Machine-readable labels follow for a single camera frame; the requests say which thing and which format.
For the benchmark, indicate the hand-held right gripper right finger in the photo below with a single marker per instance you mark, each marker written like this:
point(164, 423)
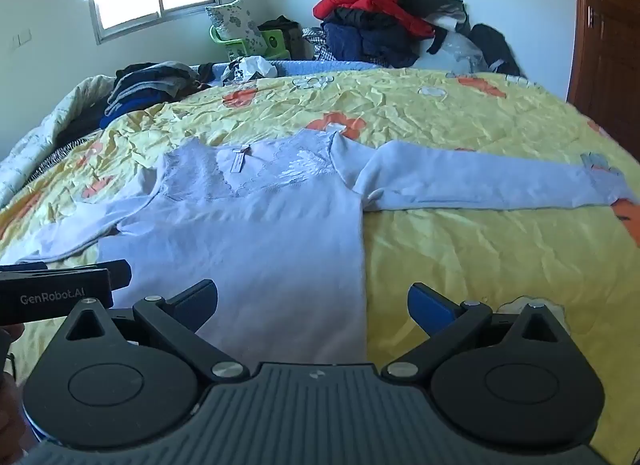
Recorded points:
point(430, 310)

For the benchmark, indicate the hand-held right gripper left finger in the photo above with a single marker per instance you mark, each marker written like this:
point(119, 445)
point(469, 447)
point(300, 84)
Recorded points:
point(197, 302)

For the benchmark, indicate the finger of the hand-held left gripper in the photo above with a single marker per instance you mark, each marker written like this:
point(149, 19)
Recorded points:
point(117, 272)

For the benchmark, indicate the lavender long-sleeve shirt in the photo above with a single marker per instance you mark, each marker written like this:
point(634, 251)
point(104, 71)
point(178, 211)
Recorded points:
point(250, 245)

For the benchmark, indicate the stack of folded dark clothes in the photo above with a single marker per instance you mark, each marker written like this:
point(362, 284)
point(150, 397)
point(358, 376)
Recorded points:
point(145, 85)

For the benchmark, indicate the person's left hand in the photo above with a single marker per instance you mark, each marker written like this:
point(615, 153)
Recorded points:
point(10, 420)

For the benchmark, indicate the yellow carrot-print quilt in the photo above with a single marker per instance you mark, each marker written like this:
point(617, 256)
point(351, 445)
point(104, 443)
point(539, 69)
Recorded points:
point(475, 255)

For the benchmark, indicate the zebra striped cloth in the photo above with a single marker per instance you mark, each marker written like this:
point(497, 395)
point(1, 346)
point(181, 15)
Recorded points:
point(55, 157)

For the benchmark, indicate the white quilted blanket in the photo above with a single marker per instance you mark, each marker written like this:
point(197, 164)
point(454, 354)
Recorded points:
point(35, 145)

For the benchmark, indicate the white printed plastic bag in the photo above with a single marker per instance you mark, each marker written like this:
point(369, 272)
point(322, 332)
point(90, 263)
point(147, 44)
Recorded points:
point(250, 69)

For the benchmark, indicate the clear plastic bag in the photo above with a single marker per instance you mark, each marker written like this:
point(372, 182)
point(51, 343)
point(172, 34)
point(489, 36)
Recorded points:
point(457, 52)

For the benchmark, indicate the light blue blanket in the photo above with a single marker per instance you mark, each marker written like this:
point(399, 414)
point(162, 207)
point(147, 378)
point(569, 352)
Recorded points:
point(320, 65)

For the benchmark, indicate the black bag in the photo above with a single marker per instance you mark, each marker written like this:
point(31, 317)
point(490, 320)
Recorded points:
point(495, 47)

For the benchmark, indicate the window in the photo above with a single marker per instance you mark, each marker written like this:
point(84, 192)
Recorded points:
point(130, 0)

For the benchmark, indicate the green plastic chair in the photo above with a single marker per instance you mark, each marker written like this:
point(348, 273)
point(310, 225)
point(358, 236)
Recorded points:
point(274, 40)

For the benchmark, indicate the navy blue garment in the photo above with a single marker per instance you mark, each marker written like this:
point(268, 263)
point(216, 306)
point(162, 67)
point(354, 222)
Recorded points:
point(360, 45)

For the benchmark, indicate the grey floral pillow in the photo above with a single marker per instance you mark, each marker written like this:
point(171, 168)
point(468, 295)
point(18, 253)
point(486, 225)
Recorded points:
point(235, 20)

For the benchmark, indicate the checked cloth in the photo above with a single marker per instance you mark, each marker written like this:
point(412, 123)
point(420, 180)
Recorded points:
point(316, 45)

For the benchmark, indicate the dark bag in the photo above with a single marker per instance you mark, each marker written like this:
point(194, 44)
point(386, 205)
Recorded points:
point(280, 25)

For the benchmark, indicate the black puffer jacket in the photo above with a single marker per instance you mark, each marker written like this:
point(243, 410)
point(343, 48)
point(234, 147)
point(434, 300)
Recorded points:
point(367, 17)

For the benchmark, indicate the black and grey garments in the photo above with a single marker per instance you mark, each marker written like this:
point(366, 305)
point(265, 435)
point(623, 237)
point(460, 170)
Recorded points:
point(435, 7)

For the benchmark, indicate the brown wooden door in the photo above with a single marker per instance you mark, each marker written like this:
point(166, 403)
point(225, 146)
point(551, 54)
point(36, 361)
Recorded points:
point(607, 45)

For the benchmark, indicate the white wall switch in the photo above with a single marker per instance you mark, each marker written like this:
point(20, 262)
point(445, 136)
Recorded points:
point(20, 39)

